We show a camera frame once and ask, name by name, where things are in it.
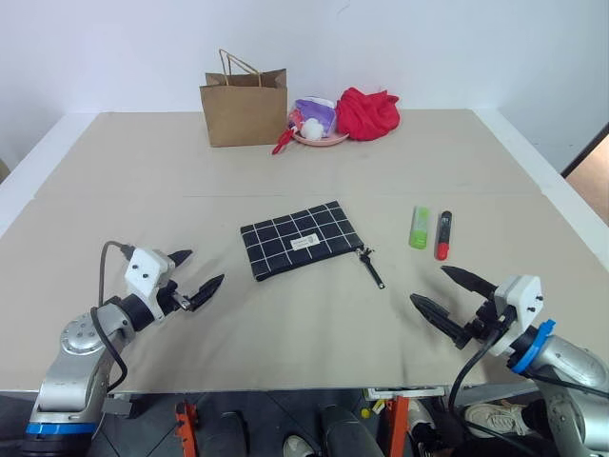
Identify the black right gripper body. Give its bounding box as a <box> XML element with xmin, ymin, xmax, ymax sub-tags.
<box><xmin>463</xmin><ymin>299</ymin><xmax>518</xmax><ymax>345</ymax></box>

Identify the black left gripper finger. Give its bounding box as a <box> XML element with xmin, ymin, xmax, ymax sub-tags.
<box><xmin>187</xmin><ymin>273</ymin><xmax>226</xmax><ymax>313</ymax></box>
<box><xmin>166</xmin><ymin>248</ymin><xmax>194</xmax><ymax>268</ymax></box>

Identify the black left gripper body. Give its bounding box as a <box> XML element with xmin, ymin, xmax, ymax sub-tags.
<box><xmin>159</xmin><ymin>279</ymin><xmax>194</xmax><ymax>315</ymax></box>

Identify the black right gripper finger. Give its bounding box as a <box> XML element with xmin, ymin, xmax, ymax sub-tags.
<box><xmin>409</xmin><ymin>293</ymin><xmax>472</xmax><ymax>351</ymax></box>
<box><xmin>441</xmin><ymin>265</ymin><xmax>499</xmax><ymax>303</ymax></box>

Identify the black grid pencil pouch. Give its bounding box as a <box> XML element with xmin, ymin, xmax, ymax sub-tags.
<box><xmin>240</xmin><ymin>200</ymin><xmax>365</xmax><ymax>283</ymax></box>

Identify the red and black marker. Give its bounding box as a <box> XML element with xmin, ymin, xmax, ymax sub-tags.
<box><xmin>434</xmin><ymin>210</ymin><xmax>453</xmax><ymax>261</ymax></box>

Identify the green tube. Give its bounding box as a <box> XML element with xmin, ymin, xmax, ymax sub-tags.
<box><xmin>407</xmin><ymin>205</ymin><xmax>432</xmax><ymax>250</ymax></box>

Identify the white sneaker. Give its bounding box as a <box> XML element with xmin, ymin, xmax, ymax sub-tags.
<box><xmin>463</xmin><ymin>401</ymin><xmax>534</xmax><ymax>438</ymax></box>

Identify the black and white shoe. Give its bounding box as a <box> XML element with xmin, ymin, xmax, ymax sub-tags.
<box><xmin>408</xmin><ymin>399</ymin><xmax>438</xmax><ymax>457</ymax></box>

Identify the orange table stand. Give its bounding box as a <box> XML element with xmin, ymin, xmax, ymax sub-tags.
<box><xmin>174</xmin><ymin>401</ymin><xmax>201</xmax><ymax>457</ymax></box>
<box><xmin>385</xmin><ymin>396</ymin><xmax>410</xmax><ymax>457</ymax></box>

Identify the dark rounded shape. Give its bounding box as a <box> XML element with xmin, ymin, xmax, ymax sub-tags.
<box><xmin>318</xmin><ymin>404</ymin><xmax>377</xmax><ymax>457</ymax></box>

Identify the brown paper bag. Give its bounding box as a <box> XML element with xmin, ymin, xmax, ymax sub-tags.
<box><xmin>199</xmin><ymin>48</ymin><xmax>289</xmax><ymax>149</ymax></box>

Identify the brown door panel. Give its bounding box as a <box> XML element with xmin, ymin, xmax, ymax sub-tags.
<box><xmin>560</xmin><ymin>122</ymin><xmax>609</xmax><ymax>229</ymax></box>

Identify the white shoe toe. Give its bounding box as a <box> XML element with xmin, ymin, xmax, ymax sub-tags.
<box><xmin>283</xmin><ymin>433</ymin><xmax>321</xmax><ymax>457</ymax></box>

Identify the pink plate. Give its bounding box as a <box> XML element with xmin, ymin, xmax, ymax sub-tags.
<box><xmin>290</xmin><ymin>129</ymin><xmax>351</xmax><ymax>146</ymax></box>

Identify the red crumpled cloth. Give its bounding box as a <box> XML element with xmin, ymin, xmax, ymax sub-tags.
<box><xmin>335</xmin><ymin>87</ymin><xmax>401</xmax><ymax>143</ymax></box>

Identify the purple and white packet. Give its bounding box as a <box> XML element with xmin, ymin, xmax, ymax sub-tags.
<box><xmin>287</xmin><ymin>96</ymin><xmax>337</xmax><ymax>139</ymax></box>

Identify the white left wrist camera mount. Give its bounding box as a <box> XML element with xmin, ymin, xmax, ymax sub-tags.
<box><xmin>124</xmin><ymin>247</ymin><xmax>176</xmax><ymax>320</ymax></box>

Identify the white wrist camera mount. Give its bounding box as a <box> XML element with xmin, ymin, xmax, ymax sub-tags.
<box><xmin>124</xmin><ymin>247</ymin><xmax>176</xmax><ymax>320</ymax></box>
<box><xmin>489</xmin><ymin>274</ymin><xmax>543</xmax><ymax>358</ymax></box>

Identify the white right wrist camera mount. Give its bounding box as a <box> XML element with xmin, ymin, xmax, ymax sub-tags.
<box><xmin>489</xmin><ymin>274</ymin><xmax>543</xmax><ymax>358</ymax></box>

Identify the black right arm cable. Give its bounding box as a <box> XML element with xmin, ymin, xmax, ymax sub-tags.
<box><xmin>446</xmin><ymin>307</ymin><xmax>520</xmax><ymax>439</ymax></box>

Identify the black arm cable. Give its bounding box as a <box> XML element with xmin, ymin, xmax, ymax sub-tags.
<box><xmin>89</xmin><ymin>241</ymin><xmax>137</xmax><ymax>399</ymax></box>
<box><xmin>446</xmin><ymin>307</ymin><xmax>520</xmax><ymax>439</ymax></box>

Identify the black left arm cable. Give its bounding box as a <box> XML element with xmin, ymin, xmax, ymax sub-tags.
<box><xmin>89</xmin><ymin>241</ymin><xmax>137</xmax><ymax>399</ymax></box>

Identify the black strap with metal snaps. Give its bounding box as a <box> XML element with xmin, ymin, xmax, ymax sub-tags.
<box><xmin>354</xmin><ymin>246</ymin><xmax>387</xmax><ymax>290</ymax></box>

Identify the grey metal bracket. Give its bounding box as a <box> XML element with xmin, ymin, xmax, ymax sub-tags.
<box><xmin>101</xmin><ymin>393</ymin><xmax>135</xmax><ymax>416</ymax></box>

